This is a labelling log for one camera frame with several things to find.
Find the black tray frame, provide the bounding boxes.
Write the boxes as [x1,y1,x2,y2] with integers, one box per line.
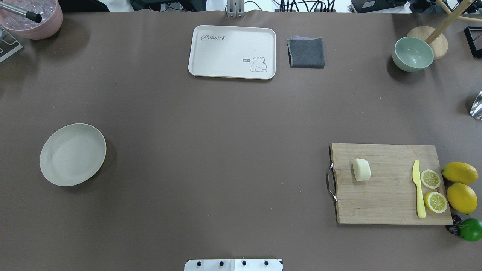
[464,26,482,59]

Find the upper lemon half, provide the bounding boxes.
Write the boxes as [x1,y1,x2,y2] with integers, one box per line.
[420,169,442,189]

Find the lemon half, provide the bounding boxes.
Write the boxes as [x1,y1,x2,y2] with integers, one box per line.
[423,192,448,214]
[420,169,442,189]

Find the wooden mug tree stand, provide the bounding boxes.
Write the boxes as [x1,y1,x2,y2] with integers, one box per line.
[407,0,481,60]

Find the lower lemon half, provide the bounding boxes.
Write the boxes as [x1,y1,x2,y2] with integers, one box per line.
[423,192,448,214]

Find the wooden cutting board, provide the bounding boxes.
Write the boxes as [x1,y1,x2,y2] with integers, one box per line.
[329,143,452,225]

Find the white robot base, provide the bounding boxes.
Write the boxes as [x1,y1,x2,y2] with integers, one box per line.
[184,258,284,271]

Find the steel muddler black tip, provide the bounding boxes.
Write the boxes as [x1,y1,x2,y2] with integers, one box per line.
[0,1,43,23]

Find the green lime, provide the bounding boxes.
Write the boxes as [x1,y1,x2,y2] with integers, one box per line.
[459,218,482,242]

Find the yellow plastic knife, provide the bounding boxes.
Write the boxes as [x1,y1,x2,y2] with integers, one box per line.
[412,160,426,219]

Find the beige plate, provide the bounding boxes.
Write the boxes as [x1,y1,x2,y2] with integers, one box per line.
[40,123,107,187]

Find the pink bowl of ice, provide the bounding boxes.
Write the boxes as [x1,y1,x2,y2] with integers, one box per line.
[1,0,63,40]

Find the dark grapes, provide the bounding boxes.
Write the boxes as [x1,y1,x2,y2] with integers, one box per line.
[445,215,463,235]

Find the green bowl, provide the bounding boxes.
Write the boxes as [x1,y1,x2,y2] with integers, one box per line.
[392,37,434,72]

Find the whole lemon far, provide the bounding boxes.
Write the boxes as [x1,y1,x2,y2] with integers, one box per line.
[441,162,478,185]

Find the cream rabbit tray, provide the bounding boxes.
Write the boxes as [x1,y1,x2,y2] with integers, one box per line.
[188,25,276,79]

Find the whole lemon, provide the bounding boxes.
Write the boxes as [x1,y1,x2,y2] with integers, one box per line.
[447,183,477,215]
[441,162,478,185]

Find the steel scoop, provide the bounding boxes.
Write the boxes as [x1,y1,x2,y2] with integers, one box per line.
[469,91,482,120]

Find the folded grey cloth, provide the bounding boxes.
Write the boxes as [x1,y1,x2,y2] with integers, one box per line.
[287,36,325,69]

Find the whole lemon near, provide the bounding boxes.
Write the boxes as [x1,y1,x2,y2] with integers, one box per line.
[447,183,477,215]

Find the white cup rack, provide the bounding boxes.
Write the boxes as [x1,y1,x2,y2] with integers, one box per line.
[0,26,23,63]

